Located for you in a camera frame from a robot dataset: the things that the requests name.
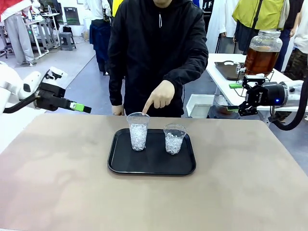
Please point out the glass tea dispenser jar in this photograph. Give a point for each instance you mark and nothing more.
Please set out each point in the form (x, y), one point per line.
(262, 57)

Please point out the person's right forearm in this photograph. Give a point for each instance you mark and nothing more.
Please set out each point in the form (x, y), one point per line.
(115, 91)

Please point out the mannequin with yellow-green jacket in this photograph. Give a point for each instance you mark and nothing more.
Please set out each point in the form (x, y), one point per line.
(264, 12)

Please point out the bystander in grey trousers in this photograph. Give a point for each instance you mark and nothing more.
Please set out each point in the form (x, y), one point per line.
(18, 36)

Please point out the short clear plastic cup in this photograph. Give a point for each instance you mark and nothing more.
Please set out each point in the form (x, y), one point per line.
(174, 142)

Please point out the hanging white robe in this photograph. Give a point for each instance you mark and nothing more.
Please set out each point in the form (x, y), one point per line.
(220, 24)

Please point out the mannequin with black vest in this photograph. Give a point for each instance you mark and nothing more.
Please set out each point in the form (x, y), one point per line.
(292, 14)

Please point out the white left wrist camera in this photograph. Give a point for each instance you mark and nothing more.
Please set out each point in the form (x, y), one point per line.
(57, 72)

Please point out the white background desk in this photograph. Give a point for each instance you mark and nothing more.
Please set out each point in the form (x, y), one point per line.
(42, 22)

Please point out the mannequin with yellow cloth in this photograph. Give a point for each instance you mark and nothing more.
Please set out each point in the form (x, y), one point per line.
(117, 7)

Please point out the person's right hand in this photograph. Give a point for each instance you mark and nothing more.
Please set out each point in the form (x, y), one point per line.
(118, 110)

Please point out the mannequin with dark blue apron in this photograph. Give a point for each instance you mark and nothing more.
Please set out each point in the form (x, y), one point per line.
(99, 36)

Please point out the metal bowl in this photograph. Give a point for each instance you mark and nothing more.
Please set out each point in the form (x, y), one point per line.
(220, 102)

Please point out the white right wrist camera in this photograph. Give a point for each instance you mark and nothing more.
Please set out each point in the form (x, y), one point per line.
(255, 78)

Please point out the black office chair base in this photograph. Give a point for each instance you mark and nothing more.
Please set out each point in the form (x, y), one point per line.
(7, 50)

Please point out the white plastic bin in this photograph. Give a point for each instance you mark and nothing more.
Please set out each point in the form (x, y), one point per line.
(196, 101)

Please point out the grey plastic stool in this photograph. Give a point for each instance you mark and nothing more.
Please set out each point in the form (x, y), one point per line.
(67, 39)

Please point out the person's left hand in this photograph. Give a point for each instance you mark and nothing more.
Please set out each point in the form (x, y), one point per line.
(162, 95)

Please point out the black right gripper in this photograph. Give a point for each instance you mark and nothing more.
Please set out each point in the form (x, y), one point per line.
(272, 95)

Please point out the bystander in dark clothes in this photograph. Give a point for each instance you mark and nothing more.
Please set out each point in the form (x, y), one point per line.
(54, 7)

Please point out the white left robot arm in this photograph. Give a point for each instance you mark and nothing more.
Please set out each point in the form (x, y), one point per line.
(9, 81)

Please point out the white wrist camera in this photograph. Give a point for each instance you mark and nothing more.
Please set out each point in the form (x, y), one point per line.
(255, 78)
(57, 72)

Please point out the black bag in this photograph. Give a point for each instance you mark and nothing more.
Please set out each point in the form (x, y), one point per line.
(67, 29)

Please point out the dark framed display panel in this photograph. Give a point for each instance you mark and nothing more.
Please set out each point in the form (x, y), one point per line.
(72, 16)

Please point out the person in black hoodie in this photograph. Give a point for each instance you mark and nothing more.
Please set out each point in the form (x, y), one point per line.
(154, 48)

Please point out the person's left forearm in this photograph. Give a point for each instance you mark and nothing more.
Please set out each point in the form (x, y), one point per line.
(190, 72)

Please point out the black plastic serving tray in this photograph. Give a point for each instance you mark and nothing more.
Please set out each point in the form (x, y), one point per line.
(151, 163)

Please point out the brown serving tray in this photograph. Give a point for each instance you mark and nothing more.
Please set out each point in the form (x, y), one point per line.
(225, 71)

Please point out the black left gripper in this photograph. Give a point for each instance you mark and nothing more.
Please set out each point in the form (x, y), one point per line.
(49, 95)

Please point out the tall clear plastic cup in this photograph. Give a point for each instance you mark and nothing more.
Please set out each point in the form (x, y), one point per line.
(138, 134)

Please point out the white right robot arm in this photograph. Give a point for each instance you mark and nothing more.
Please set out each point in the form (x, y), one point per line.
(294, 95)

